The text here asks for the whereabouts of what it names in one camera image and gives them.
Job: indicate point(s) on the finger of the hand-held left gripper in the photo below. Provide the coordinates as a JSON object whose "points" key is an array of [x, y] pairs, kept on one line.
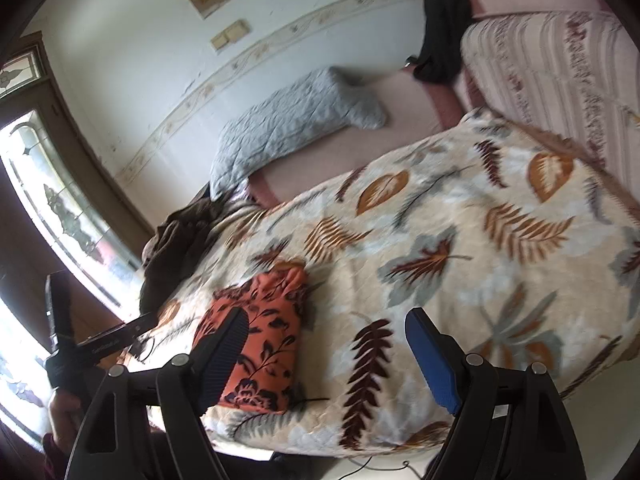
{"points": [[60, 310], [140, 326]]}

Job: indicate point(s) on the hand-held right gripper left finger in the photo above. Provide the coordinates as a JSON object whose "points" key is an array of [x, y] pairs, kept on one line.
{"points": [[225, 350]]}

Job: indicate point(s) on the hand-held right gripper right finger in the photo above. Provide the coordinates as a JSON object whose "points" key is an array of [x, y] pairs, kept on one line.
{"points": [[430, 360]]}

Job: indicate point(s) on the orange floral garment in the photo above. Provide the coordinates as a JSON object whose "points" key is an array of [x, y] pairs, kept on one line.
{"points": [[270, 320]]}

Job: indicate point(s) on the person's left hand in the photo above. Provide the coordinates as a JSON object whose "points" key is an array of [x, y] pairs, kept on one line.
{"points": [[62, 420]]}

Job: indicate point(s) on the dark brown cloth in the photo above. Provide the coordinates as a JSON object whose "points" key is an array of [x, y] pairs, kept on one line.
{"points": [[170, 250]]}

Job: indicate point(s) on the glass panel door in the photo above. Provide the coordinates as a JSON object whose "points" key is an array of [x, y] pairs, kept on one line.
{"points": [[50, 175]]}

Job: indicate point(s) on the leaf print blanket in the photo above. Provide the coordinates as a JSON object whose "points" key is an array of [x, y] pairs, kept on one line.
{"points": [[450, 210]]}

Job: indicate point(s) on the pink bed sheet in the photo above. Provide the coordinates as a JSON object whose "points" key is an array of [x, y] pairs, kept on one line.
{"points": [[375, 155]]}

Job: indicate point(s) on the grey quilted pillow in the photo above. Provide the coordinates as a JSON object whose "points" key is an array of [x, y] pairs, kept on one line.
{"points": [[285, 120]]}

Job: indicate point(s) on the striped floral pillow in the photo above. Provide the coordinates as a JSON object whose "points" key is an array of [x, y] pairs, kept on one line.
{"points": [[550, 70]]}

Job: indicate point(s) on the black cloth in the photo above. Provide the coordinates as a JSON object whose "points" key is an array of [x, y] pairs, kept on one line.
{"points": [[445, 35]]}

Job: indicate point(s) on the beige wall switch plate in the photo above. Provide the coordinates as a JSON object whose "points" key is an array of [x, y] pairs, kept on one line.
{"points": [[230, 35]]}

